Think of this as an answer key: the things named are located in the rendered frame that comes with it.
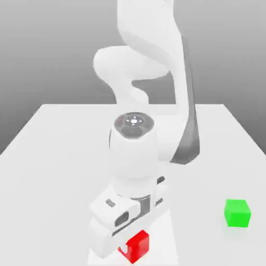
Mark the small red cube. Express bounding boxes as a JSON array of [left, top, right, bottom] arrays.
[[117, 229, 150, 264]]

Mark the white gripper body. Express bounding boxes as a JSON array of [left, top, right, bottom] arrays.
[[90, 207, 169, 259]]

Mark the small green cube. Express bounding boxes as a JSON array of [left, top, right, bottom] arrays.
[[223, 198, 252, 228]]

